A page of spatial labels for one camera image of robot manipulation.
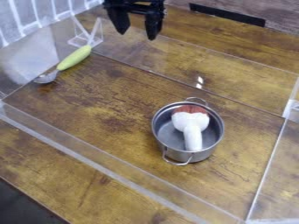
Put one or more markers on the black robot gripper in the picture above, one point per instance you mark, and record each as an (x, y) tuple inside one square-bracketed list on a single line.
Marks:
[(118, 8)]

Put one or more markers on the white plush mushroom red cap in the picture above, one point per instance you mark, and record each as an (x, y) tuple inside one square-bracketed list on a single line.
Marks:
[(191, 120)]

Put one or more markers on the silver steel pot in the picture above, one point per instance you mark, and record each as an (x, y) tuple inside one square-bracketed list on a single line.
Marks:
[(169, 138)]

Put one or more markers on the black strip on table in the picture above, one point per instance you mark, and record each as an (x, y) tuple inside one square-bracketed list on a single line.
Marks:
[(228, 15)]

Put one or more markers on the clear acrylic triangle bracket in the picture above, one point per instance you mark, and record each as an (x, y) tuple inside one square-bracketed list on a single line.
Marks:
[(84, 37)]

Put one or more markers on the spoon with green handle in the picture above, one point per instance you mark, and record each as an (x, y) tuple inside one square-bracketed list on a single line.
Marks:
[(70, 61)]

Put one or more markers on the clear acrylic barrier front wall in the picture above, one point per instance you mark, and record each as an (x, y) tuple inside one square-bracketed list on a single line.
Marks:
[(145, 183)]

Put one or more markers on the clear acrylic right wall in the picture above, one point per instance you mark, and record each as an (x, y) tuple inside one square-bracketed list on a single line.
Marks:
[(275, 205)]

